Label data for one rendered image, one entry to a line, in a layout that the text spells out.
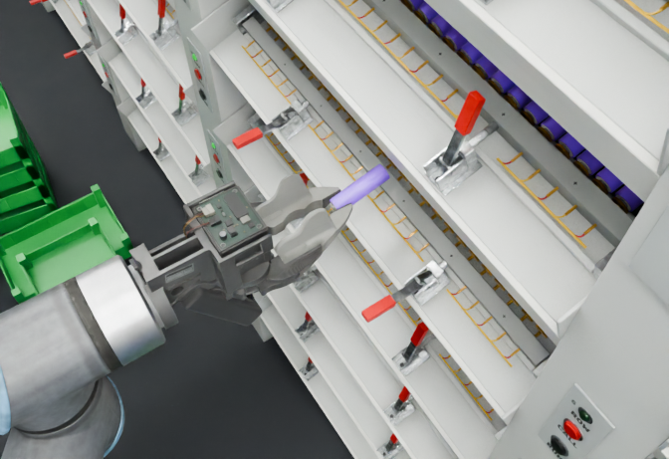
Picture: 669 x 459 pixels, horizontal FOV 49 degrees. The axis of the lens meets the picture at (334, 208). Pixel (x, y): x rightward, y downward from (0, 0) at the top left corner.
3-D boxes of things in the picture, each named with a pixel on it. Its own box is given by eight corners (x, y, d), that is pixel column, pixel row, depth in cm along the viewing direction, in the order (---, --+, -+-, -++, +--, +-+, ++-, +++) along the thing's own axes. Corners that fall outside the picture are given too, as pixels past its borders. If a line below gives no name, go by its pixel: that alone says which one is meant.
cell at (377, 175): (388, 178, 76) (336, 216, 75) (377, 164, 75) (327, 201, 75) (391, 177, 74) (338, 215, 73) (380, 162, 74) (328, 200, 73)
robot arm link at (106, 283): (131, 380, 67) (91, 300, 71) (180, 352, 68) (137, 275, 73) (106, 340, 59) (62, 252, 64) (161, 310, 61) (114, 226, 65)
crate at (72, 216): (25, 312, 182) (13, 297, 175) (-3, 253, 191) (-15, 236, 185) (136, 254, 191) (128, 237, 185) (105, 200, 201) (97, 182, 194)
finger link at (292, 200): (340, 163, 70) (260, 212, 67) (340, 198, 75) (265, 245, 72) (322, 142, 72) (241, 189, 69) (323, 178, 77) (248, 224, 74)
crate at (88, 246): (156, 328, 180) (154, 322, 172) (78, 371, 173) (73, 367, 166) (99, 225, 186) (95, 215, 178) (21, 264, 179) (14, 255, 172)
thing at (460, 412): (479, 481, 91) (464, 475, 79) (237, 157, 119) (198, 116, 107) (607, 377, 91) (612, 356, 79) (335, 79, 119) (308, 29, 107)
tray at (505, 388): (511, 430, 74) (503, 419, 66) (221, 69, 103) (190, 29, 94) (666, 306, 75) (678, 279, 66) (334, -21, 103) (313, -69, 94)
